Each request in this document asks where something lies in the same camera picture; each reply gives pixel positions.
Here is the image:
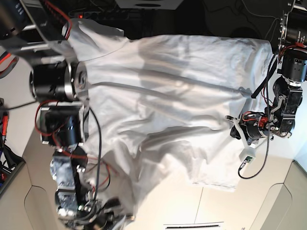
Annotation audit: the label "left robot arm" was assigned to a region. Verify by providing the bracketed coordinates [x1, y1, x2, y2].
[227, 0, 307, 145]

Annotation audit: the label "orange grey pliers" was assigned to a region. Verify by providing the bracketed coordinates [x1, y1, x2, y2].
[0, 51, 19, 79]

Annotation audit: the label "white speaker box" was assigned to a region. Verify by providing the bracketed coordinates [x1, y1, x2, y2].
[115, 0, 183, 10]

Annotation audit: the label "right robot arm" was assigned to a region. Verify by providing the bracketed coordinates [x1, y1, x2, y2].
[0, 0, 126, 230]

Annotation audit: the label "power strip with red light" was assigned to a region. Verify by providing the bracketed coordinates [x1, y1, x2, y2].
[69, 11, 130, 21]

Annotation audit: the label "white t-shirt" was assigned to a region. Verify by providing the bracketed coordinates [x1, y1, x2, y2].
[69, 19, 272, 213]

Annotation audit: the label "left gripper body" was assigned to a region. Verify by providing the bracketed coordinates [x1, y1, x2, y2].
[239, 111, 271, 145]

